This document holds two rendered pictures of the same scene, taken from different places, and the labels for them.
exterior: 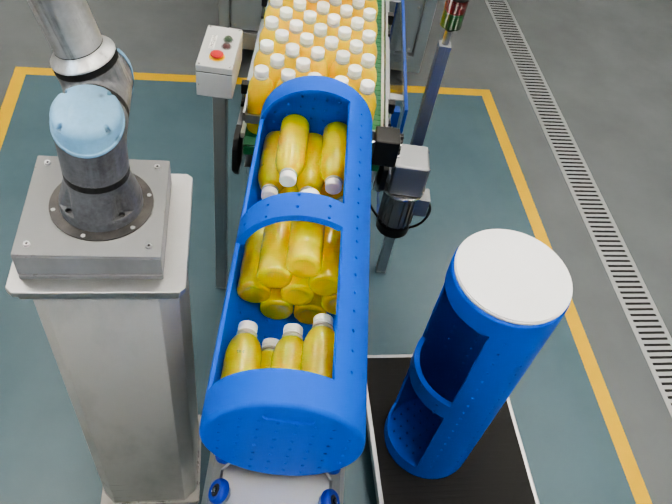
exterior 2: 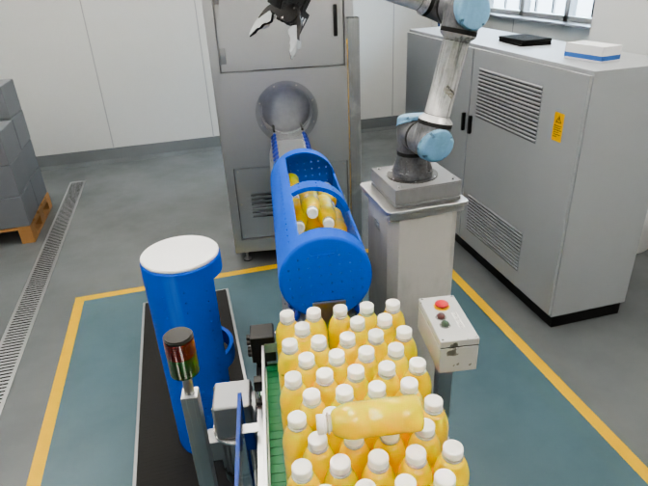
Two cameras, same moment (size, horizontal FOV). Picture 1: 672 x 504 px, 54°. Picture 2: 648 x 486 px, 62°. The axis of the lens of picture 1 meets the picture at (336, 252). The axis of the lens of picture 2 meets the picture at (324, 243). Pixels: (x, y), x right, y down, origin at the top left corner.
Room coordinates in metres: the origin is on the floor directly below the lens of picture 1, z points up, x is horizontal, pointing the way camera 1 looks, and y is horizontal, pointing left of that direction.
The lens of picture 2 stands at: (2.75, 0.12, 1.93)
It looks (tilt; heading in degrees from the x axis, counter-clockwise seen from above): 27 degrees down; 180
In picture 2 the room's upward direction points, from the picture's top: 3 degrees counter-clockwise
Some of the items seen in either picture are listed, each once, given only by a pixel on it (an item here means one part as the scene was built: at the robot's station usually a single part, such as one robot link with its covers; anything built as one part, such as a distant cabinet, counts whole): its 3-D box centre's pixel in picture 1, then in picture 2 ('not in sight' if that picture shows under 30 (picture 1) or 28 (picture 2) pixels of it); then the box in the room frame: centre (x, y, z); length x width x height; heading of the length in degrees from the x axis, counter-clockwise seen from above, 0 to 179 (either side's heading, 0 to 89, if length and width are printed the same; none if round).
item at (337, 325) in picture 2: not in sight; (341, 340); (1.52, 0.15, 0.99); 0.07 x 0.07 x 0.19
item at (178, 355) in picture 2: (456, 3); (179, 345); (1.82, -0.20, 1.23); 0.06 x 0.06 x 0.04
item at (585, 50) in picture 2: not in sight; (591, 51); (-0.10, 1.51, 1.48); 0.24 x 0.12 x 0.08; 22
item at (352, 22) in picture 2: not in sight; (355, 179); (-0.11, 0.30, 0.85); 0.06 x 0.06 x 1.70; 6
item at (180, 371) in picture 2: (452, 18); (183, 363); (1.82, -0.20, 1.18); 0.06 x 0.06 x 0.05
